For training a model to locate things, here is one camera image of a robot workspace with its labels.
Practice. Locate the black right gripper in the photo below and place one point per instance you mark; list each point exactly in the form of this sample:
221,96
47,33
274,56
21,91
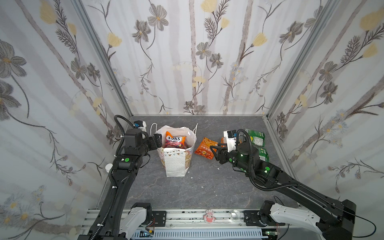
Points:
221,155

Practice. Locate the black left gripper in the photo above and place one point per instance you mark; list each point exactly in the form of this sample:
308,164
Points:
154,146

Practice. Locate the orange red snack packet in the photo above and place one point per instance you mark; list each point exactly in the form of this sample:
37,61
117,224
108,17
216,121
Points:
204,148

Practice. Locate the white cartoon paper bag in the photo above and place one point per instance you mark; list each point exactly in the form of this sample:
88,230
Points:
175,160

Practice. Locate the orange green Fox's candy bag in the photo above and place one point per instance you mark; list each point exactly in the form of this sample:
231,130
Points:
178,142

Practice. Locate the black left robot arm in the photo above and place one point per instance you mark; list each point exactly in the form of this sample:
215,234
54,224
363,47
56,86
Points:
109,225

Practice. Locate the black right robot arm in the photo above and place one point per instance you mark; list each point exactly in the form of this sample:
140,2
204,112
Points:
328,217

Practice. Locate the green snack packet upper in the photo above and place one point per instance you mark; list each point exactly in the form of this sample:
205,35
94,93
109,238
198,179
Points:
257,138

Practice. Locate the green snack packet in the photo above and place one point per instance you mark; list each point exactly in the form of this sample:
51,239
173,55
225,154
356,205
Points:
257,138
263,155

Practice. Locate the green snack packet lower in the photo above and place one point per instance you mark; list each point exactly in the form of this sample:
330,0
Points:
263,155

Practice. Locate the white cup at left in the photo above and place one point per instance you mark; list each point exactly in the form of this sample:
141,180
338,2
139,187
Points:
108,167

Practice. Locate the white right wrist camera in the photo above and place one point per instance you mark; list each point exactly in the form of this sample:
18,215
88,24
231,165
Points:
230,139

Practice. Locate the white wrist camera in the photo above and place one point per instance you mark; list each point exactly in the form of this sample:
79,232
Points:
230,139
140,125

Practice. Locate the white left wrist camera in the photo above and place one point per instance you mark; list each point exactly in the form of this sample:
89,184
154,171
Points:
140,125

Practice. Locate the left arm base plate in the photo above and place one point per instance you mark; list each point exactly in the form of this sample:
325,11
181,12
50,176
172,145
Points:
157,219

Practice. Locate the aluminium front rail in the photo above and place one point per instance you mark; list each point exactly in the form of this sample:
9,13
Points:
278,215

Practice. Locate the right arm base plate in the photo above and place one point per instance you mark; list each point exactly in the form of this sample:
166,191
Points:
260,218

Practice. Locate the white slotted cable duct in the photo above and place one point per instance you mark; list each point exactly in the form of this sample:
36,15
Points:
201,234

